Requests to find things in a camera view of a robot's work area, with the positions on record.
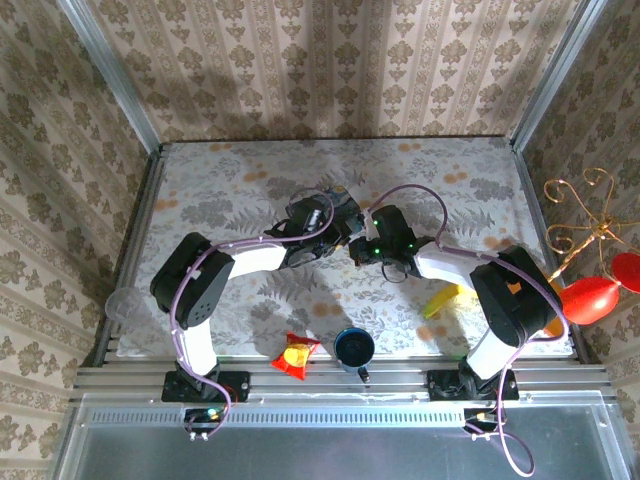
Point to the dark blue mug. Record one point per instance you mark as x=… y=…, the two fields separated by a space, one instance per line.
x=354 y=347

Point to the aluminium side rail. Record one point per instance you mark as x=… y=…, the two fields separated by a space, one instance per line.
x=141 y=200
x=536 y=200

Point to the red round disc ornament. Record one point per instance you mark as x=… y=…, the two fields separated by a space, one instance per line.
x=629 y=272

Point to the aluminium corner post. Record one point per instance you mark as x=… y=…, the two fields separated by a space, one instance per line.
x=562 y=65
x=111 y=67

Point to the aluminium frame rail with bases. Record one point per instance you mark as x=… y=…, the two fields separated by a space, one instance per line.
x=400 y=382

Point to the floral patterned table mat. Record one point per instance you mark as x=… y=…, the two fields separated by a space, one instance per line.
x=250 y=165

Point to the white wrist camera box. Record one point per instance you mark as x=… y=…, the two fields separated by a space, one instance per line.
x=357 y=193
x=370 y=230

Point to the clear plastic ball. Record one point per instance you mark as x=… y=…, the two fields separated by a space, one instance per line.
x=122 y=305

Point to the yellow toy banana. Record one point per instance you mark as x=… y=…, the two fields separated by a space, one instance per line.
x=440 y=300

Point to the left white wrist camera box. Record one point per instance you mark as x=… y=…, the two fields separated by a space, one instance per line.
x=357 y=193

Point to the starry night tin box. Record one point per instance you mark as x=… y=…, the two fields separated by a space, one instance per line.
x=342 y=197

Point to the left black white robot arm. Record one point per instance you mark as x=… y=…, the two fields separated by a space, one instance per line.
x=200 y=290

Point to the red egg-shaped ornament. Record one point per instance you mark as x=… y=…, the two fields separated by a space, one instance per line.
x=592 y=300

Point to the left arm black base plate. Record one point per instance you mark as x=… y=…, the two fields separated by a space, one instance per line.
x=240 y=387

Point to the grey sheet metal cover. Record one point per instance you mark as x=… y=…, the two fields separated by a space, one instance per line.
x=325 y=450

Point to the red yellow snack packet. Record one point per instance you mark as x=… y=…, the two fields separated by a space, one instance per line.
x=295 y=356

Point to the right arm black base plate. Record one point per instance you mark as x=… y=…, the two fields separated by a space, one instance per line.
x=437 y=387

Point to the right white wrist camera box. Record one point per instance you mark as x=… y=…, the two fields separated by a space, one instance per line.
x=370 y=230

